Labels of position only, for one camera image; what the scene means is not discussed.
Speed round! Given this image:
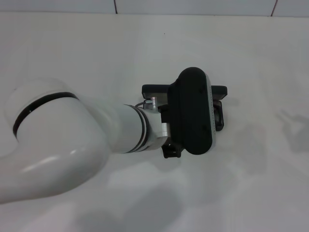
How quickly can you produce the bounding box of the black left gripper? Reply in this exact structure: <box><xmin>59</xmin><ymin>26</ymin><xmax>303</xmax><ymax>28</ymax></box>
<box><xmin>159</xmin><ymin>105</ymin><xmax>188</xmax><ymax>160</ymax></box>

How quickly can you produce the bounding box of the black glasses case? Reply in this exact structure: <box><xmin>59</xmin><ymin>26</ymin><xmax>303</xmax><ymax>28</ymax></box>
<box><xmin>141</xmin><ymin>84</ymin><xmax>228</xmax><ymax>132</ymax></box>

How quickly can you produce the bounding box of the silver connector stub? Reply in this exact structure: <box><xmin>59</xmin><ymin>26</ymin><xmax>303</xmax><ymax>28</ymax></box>
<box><xmin>135</xmin><ymin>96</ymin><xmax>158</xmax><ymax>112</ymax></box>

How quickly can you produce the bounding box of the left wrist camera housing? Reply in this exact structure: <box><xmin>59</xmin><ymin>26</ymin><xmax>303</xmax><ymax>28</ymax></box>
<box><xmin>166</xmin><ymin>66</ymin><xmax>216</xmax><ymax>156</ymax></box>

